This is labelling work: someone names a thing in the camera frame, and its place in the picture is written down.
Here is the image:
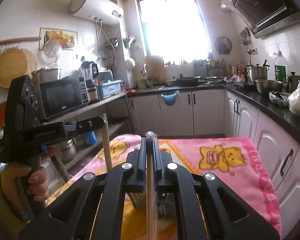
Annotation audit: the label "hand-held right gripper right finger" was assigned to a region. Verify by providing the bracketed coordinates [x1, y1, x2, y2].
[152, 137, 282, 240]

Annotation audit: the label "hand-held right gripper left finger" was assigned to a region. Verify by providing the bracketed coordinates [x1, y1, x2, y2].
[17, 137, 148, 240]

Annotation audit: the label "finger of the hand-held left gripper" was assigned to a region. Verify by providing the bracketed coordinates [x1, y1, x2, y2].
[75, 116, 105, 137]

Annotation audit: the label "wooden chopsticks packet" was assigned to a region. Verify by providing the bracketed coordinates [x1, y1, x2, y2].
[145, 131, 157, 240]
[102, 114, 113, 175]

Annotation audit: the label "black plastic utensil basket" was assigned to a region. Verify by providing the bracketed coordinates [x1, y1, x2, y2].
[126, 192, 176, 218]

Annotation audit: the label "person's left forearm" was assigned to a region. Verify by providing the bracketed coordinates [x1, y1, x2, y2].
[0, 171, 32, 234]

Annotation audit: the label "person's left hand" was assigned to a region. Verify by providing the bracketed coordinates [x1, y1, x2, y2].
[1, 146, 58, 214]

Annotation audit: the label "blue canister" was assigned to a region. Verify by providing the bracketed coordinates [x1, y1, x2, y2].
[81, 130, 97, 145]

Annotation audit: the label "metal shelf rack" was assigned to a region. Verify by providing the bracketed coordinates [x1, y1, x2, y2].
[40, 92, 130, 180]

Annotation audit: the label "stacked steel pots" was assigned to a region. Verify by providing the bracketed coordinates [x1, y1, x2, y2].
[57, 140, 77, 163]

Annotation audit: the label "black microwave oven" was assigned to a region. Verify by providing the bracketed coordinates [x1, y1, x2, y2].
[39, 75, 90, 119]

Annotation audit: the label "grey plastic storage box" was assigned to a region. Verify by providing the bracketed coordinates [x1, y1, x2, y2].
[99, 79, 125, 99]

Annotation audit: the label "round bamboo tray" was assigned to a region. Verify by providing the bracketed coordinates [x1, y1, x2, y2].
[0, 48, 38, 88]

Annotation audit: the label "black blender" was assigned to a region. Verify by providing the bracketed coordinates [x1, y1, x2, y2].
[80, 61, 99, 87]

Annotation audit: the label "blue hanging bin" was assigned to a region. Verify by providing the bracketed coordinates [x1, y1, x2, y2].
[161, 90, 179, 107]

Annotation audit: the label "white lower cabinets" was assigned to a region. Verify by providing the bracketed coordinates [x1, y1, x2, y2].
[127, 87, 300, 240]

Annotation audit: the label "clear plastic dome cover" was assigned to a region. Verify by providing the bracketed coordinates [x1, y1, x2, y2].
[43, 39, 63, 64]

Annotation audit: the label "pink printed blanket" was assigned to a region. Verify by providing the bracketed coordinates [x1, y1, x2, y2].
[46, 134, 282, 240]

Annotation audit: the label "wooden rolling pin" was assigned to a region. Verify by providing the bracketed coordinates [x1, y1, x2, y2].
[0, 37, 42, 48]

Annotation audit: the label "cream cutting board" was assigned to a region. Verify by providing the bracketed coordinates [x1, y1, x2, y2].
[145, 55, 167, 82]

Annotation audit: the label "white water heater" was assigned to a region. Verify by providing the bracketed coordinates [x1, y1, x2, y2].
[69, 0, 124, 26]

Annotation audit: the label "black kitchen countertop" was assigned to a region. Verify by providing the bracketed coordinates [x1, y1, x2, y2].
[126, 81, 300, 153]

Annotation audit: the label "kitchen window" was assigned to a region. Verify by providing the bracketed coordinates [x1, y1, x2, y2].
[136, 0, 212, 67]

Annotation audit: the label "steel pot with lid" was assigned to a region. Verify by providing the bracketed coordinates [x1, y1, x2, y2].
[247, 64, 270, 83]

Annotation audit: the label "steel mixing bowl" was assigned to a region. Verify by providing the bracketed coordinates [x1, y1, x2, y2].
[255, 79, 284, 94]

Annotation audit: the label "foil covered dish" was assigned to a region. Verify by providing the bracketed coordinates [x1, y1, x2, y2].
[269, 91, 290, 107]

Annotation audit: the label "large cooking oil bottle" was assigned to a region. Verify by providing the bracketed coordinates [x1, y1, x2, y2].
[274, 51, 287, 84]

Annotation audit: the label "dark metal pitcher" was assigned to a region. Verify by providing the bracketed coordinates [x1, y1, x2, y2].
[286, 71, 300, 93]

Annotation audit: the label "black range hood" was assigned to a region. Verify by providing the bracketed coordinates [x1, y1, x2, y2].
[221, 0, 300, 39]

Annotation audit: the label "framed fruit wall picture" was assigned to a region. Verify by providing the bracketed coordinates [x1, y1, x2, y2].
[39, 28, 78, 51]

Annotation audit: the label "round black wall fan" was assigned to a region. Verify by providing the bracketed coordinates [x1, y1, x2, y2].
[215, 36, 232, 55]

